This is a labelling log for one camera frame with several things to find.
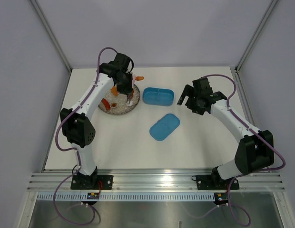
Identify right side aluminium rail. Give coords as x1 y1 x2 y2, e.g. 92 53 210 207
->
229 66 260 127

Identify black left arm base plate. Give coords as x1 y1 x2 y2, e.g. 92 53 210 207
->
70 173 114 190

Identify aluminium rail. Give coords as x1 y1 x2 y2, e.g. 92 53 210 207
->
27 169 285 192
229 66 260 127

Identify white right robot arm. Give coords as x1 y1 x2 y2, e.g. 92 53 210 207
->
177 76 275 190

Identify speckled ceramic plate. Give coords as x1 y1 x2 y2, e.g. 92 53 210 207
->
98 84 141 115

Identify right aluminium frame post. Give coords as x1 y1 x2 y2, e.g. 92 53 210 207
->
235 0 280 74

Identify aluminium frame post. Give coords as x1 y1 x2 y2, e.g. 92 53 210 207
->
235 0 280 74
28 0 72 74

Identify aluminium front rail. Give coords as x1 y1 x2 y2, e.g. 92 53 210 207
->
27 169 285 192

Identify blue lunch box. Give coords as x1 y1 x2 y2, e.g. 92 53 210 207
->
142 87 175 106

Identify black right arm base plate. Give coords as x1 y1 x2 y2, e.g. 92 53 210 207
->
191 174 232 190

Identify red sausage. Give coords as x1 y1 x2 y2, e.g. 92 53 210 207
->
101 98 110 111

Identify orange fried fish piece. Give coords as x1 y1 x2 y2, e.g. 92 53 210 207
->
111 87 118 96

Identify blue lunch box lid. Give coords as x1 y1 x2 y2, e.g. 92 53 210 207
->
149 114 180 141

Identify left aluminium frame post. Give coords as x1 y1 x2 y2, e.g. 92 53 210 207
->
28 0 72 74

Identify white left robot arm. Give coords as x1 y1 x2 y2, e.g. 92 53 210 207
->
58 53 135 190

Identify white slotted cable duct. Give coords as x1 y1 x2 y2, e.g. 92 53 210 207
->
37 192 215 202

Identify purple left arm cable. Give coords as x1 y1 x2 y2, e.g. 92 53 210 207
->
53 47 119 225

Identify pink metal tongs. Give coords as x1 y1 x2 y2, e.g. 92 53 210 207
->
126 80 135 104

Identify small noodle sauce cup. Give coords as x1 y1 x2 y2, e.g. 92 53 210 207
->
110 102 117 108

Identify orange chicken wing piece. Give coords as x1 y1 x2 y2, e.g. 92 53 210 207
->
135 76 144 81

